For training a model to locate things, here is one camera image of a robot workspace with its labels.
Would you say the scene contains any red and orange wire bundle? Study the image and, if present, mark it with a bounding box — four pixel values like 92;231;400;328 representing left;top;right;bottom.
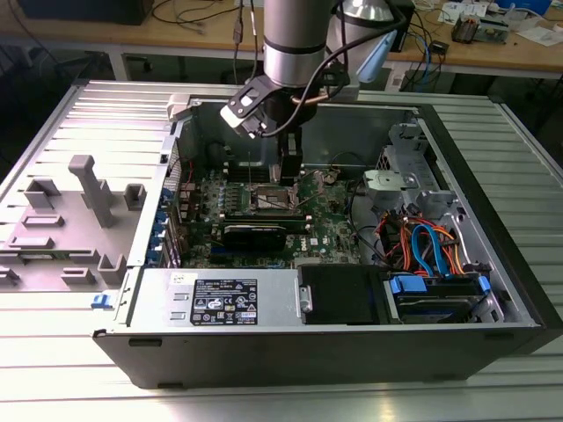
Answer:
376;209;417;269

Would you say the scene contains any CPU socket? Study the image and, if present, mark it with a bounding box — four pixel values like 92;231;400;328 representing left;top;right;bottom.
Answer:
248;180;304;215

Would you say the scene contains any grey USB cable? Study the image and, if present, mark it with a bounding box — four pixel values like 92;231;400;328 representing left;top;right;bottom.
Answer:
231;0;245;84

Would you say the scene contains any grey case latch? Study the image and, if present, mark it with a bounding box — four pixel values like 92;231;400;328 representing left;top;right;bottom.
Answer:
166;93;194;122

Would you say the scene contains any copper heat sink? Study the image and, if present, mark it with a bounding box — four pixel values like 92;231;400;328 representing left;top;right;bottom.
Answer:
452;12;483;45

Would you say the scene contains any metal socket cover frame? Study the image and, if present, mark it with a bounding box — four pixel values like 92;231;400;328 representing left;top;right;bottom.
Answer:
288;170;326;210

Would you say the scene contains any grey plastic parts rack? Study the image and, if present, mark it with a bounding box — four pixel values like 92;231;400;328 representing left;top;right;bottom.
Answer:
0;153;149;291

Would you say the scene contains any wooden desk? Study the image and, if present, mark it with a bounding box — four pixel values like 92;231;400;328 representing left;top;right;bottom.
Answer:
0;0;563;80

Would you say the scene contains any tall black box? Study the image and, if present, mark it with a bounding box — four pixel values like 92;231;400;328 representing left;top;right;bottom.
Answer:
392;0;417;52

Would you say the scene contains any grey electronic device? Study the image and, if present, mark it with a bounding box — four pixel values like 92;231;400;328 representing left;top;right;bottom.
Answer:
479;12;511;45

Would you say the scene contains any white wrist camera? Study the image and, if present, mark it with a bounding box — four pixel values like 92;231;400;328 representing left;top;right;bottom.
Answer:
219;75;282;141

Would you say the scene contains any orange flat wire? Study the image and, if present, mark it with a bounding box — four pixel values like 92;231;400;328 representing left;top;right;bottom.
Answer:
433;223;465;276

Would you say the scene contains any black round wire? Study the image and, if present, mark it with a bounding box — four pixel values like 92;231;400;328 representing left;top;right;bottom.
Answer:
327;151;392;269

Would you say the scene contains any silver hinge bracket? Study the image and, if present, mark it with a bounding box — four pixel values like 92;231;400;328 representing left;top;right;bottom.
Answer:
298;284;314;316

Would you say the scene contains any black graphics card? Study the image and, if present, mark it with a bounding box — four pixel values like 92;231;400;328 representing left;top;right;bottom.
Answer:
219;223;287;254

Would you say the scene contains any green motherboard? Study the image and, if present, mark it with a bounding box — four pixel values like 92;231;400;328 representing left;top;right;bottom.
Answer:
175;165;367;269

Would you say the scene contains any silver metal drive cage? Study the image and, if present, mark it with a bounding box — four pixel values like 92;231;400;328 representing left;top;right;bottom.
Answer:
380;122;430;194

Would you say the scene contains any grey metal fan bracket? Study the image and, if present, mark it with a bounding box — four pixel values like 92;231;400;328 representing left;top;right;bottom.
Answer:
362;169;419;207

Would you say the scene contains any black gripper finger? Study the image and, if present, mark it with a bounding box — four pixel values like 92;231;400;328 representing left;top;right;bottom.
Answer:
279;127;304;186

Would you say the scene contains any large black box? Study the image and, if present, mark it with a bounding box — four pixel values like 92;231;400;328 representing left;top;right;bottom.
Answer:
17;0;155;25

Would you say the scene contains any grey power supply unit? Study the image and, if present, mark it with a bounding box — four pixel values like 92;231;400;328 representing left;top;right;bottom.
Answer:
126;266;305;329

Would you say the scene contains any hard disk in blue carrier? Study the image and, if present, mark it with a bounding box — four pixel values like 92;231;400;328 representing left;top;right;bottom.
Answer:
386;272;492;324

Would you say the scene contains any white paper sheet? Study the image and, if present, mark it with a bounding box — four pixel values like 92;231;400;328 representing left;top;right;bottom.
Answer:
514;25;563;47

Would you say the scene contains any blue flat wire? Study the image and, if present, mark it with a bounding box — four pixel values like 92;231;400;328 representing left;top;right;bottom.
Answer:
411;223;454;278

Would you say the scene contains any blue round cable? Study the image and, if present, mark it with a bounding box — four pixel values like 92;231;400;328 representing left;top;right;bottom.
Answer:
420;33;435;84

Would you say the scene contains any black and grey PC case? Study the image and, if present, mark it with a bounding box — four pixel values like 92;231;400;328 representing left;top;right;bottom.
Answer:
91;90;563;390

